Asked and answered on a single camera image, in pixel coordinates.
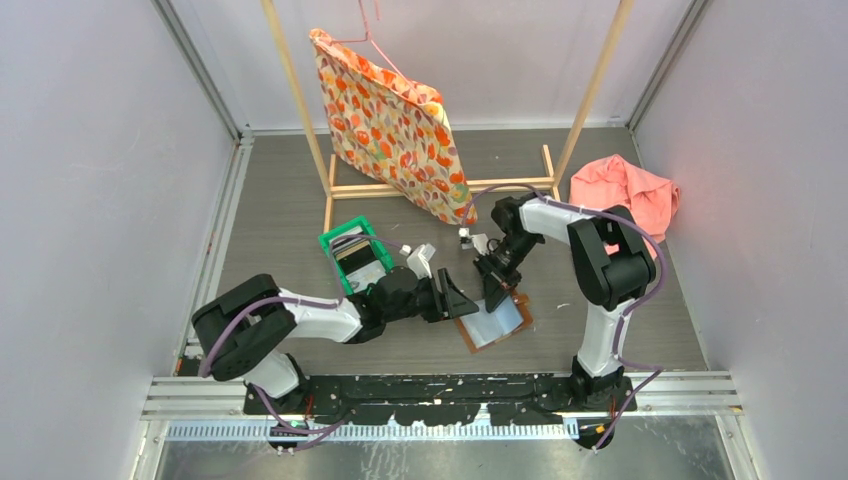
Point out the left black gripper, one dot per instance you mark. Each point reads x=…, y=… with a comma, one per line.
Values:
x=453, y=304

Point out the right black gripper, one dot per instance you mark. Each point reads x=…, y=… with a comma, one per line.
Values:
x=498, y=283

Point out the brown leather card holder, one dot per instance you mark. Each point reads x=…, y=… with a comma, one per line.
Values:
x=483, y=329

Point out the green plastic card bin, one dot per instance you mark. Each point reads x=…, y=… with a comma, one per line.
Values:
x=358, y=225

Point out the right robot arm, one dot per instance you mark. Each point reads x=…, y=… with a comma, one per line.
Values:
x=612, y=264

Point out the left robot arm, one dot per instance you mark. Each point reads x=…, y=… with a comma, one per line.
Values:
x=241, y=330

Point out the stack of credit cards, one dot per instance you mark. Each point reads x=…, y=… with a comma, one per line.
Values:
x=360, y=262

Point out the wooden clothes rack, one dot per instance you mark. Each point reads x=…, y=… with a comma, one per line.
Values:
x=341, y=181

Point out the pink crumpled cloth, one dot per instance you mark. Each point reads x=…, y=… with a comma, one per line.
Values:
x=652, y=200

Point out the floral fabric bag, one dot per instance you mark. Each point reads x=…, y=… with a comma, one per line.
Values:
x=390, y=129

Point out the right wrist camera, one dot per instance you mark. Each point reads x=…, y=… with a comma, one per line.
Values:
x=477, y=242

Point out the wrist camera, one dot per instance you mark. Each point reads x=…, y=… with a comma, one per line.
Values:
x=418, y=259
x=477, y=242

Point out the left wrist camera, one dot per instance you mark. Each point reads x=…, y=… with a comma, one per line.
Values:
x=418, y=259

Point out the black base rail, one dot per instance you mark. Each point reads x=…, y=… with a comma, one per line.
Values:
x=440, y=400

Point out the aluminium frame rail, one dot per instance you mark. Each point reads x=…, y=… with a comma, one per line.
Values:
x=191, y=408

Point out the pink wire hanger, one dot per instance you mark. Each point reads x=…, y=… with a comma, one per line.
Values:
x=389, y=29

